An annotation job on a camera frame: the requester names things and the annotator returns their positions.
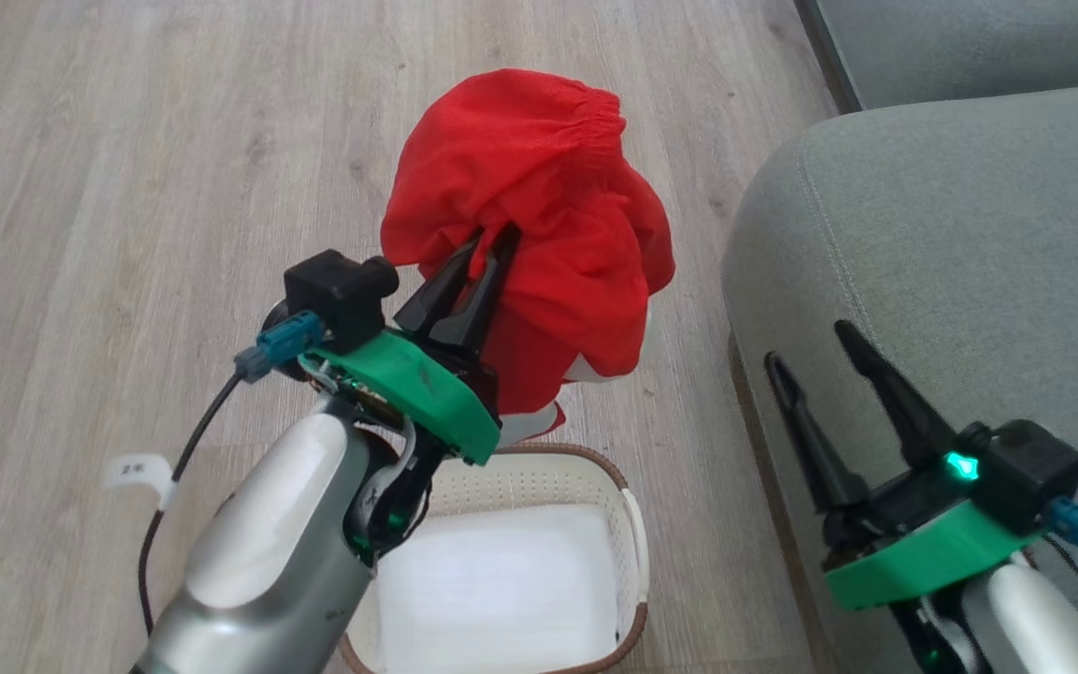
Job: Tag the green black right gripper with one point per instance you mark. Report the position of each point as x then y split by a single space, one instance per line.
923 548

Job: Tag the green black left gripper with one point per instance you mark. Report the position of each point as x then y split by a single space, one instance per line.
413 384

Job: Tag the red shorts with elastic waist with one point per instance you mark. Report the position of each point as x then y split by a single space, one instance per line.
539 197

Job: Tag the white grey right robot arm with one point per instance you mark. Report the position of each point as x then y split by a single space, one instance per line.
1035 627

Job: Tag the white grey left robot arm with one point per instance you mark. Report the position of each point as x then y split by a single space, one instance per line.
268 543

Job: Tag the white laundry basket brown rim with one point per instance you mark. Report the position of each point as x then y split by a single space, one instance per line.
511 580

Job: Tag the grey sofa seat cushion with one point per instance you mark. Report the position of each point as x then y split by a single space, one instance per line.
979 47

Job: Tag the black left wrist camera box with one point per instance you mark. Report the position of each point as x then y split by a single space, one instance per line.
338 290

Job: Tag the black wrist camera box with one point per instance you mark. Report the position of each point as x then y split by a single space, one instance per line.
338 290
1026 473

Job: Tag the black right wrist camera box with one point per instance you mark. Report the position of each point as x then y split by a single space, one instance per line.
1026 473

